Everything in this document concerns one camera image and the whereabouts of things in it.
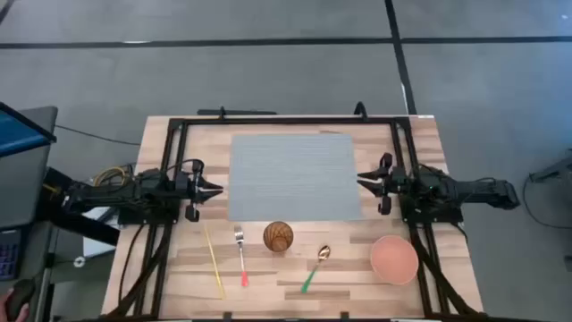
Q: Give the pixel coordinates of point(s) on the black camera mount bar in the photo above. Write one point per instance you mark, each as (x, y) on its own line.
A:
(237, 112)

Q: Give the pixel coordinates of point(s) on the grey floor stand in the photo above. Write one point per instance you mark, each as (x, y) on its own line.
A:
(554, 170)

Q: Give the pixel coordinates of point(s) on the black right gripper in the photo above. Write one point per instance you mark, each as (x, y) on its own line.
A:
(395, 181)

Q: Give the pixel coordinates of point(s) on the black keyboard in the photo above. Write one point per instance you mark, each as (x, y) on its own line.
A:
(8, 257)

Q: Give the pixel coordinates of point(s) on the black computer mouse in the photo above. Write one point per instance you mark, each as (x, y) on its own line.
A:
(20, 295)

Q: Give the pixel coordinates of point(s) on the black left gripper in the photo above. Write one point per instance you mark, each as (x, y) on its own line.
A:
(187, 188)

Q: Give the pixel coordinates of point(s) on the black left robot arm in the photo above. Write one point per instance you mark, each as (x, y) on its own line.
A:
(134, 190)

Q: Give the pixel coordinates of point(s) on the yellow chopstick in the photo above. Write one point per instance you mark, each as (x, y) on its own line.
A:
(213, 261)

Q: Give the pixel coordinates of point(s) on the amber faceted plastic cup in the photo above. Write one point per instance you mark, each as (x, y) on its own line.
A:
(278, 236)

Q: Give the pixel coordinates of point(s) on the black metal table frame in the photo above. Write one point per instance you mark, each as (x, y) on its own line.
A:
(290, 121)

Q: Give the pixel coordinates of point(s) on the person's hand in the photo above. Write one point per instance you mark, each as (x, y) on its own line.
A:
(3, 308)

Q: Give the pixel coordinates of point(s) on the pink bowl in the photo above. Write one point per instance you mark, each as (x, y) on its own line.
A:
(394, 260)

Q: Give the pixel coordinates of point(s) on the blue-screen monitor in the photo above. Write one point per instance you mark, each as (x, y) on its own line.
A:
(20, 134)

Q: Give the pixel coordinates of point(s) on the grey woven placemat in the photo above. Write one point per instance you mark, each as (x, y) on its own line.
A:
(295, 179)

